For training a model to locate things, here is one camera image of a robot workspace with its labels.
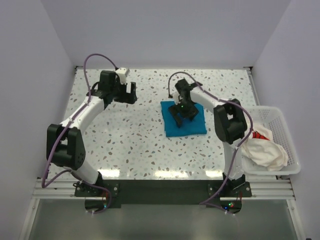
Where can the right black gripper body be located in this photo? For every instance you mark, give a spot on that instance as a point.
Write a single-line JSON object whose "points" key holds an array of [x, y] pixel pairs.
{"points": [[187, 108]]}

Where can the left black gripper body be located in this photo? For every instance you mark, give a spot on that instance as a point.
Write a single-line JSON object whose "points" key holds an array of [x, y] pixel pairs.
{"points": [[120, 94]]}

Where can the blue polo t shirt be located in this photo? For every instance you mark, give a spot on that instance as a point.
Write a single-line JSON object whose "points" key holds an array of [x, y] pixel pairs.
{"points": [[197, 126]]}

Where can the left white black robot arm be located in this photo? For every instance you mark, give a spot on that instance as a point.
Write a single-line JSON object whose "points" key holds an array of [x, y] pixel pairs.
{"points": [[65, 147]]}

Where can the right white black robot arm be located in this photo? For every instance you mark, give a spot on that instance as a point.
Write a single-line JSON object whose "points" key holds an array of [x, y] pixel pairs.
{"points": [[232, 123]]}

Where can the red white garment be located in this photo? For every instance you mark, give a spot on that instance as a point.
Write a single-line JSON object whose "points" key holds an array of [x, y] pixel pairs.
{"points": [[261, 132]]}

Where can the white plastic basket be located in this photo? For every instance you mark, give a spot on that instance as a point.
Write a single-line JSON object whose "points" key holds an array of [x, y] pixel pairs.
{"points": [[272, 119]]}

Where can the white t shirt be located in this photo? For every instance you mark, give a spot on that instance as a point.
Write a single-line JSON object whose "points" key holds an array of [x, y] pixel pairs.
{"points": [[265, 153]]}

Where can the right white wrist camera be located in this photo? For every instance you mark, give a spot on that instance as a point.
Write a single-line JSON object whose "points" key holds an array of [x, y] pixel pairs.
{"points": [[176, 97]]}

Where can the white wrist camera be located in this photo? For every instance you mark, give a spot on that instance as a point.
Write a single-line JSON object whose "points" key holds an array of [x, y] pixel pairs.
{"points": [[122, 74], [176, 97]]}

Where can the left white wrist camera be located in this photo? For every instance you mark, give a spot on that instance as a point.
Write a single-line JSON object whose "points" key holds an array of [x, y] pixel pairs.
{"points": [[122, 74]]}

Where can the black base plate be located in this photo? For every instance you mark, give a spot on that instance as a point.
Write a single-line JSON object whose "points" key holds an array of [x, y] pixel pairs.
{"points": [[113, 194]]}

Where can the aluminium rail frame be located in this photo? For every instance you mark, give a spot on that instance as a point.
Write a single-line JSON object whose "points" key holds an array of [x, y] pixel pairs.
{"points": [[262, 188]]}

